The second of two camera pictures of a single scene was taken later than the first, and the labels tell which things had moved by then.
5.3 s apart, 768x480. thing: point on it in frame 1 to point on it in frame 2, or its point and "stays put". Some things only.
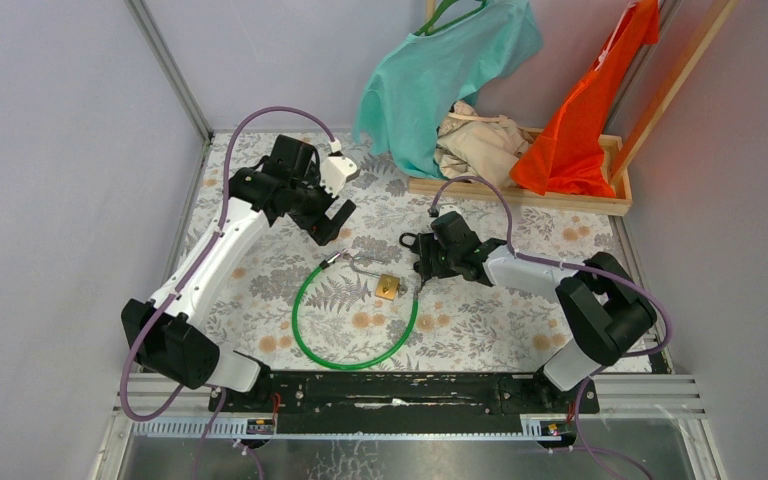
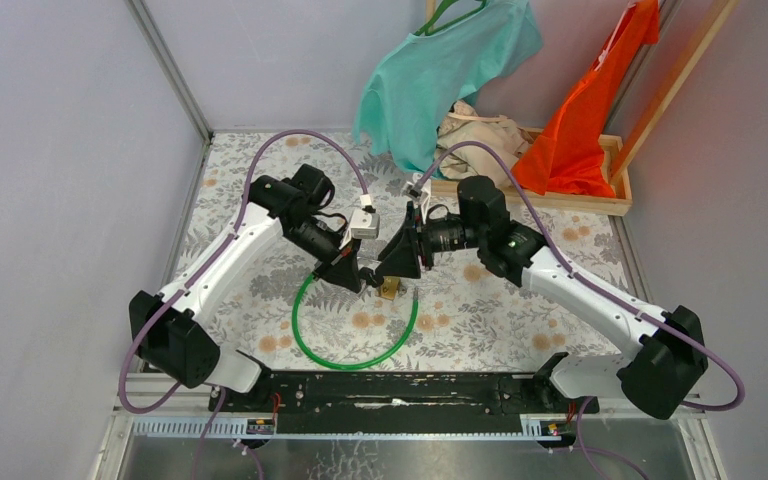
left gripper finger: (336, 223) to (344, 273)
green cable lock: (326, 264) stays put
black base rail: (406, 396) stays put
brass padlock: (387, 287) stays put
